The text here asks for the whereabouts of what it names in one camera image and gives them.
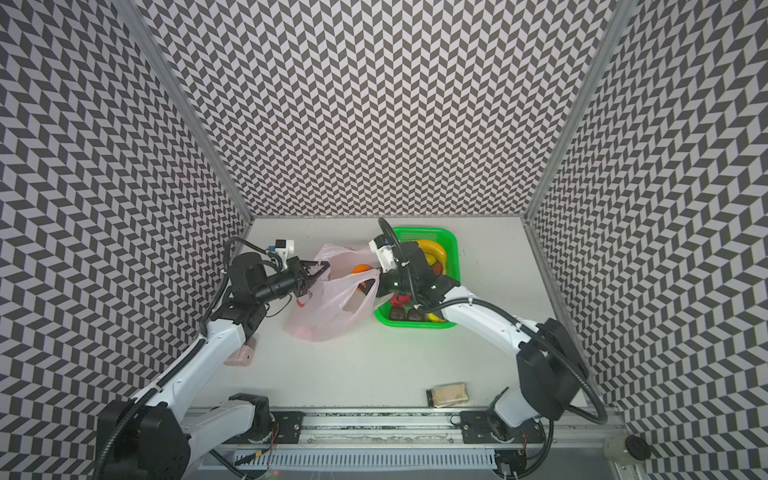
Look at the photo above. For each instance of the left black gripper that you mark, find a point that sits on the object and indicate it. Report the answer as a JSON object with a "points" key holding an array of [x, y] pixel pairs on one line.
{"points": [[301, 274]]}

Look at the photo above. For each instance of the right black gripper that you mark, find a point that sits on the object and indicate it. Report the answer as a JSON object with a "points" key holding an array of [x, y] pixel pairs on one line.
{"points": [[400, 272]]}

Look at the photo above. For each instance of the pink printed plastic bag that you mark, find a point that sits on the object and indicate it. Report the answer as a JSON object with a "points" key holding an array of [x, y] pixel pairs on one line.
{"points": [[339, 299]]}

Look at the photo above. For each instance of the pink fake dragon fruit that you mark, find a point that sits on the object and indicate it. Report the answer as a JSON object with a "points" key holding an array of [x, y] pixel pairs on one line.
{"points": [[401, 300]]}

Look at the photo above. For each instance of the orange fake tangerine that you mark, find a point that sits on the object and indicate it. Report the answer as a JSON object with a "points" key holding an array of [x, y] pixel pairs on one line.
{"points": [[363, 270]]}

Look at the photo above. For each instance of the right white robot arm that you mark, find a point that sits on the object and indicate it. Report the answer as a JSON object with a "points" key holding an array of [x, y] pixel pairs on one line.
{"points": [[552, 378]]}

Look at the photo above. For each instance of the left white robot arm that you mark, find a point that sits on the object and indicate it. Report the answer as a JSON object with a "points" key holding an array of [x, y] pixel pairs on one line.
{"points": [[149, 436]]}

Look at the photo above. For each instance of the dark brown fake passionfruit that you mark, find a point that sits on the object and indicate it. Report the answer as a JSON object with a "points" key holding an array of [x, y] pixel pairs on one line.
{"points": [[397, 313]]}

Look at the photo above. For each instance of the yellow fake banana bunch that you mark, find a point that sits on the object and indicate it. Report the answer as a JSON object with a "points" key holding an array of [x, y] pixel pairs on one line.
{"points": [[434, 252]]}

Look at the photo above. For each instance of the green plastic basket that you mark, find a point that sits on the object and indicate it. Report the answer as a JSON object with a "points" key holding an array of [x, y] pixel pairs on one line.
{"points": [[449, 242]]}

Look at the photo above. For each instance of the pink small packet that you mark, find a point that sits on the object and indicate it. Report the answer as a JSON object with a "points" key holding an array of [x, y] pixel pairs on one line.
{"points": [[243, 356]]}

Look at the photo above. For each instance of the tan sponge in wrapper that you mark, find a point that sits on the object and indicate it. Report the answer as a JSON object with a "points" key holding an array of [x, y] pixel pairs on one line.
{"points": [[447, 395]]}

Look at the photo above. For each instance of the black round knob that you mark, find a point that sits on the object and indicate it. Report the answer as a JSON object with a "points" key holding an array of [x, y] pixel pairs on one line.
{"points": [[638, 448]]}

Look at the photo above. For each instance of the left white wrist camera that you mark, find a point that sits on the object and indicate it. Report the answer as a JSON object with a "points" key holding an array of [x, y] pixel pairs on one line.
{"points": [[282, 248]]}

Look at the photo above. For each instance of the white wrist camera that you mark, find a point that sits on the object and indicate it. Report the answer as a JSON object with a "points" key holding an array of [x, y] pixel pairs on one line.
{"points": [[282, 248], [382, 247]]}

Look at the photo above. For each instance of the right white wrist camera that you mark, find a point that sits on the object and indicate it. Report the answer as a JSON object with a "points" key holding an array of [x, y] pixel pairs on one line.
{"points": [[382, 247]]}

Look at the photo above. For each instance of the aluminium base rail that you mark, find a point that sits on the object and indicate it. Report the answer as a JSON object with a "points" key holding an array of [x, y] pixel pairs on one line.
{"points": [[369, 440]]}

